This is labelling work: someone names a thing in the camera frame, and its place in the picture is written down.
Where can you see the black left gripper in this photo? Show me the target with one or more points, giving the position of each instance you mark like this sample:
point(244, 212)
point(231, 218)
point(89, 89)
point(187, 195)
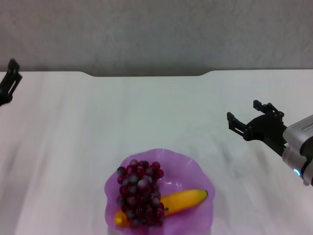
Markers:
point(3, 99)

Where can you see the yellow artificial banana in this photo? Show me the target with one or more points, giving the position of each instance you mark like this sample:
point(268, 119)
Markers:
point(185, 198)

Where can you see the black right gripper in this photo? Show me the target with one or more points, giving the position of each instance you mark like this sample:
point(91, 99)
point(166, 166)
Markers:
point(266, 127)

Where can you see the red artificial grape bunch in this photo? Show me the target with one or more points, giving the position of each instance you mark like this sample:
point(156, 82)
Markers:
point(139, 191)

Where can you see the purple wavy plastic plate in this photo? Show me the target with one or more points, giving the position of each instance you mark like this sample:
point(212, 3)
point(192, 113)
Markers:
point(190, 171)

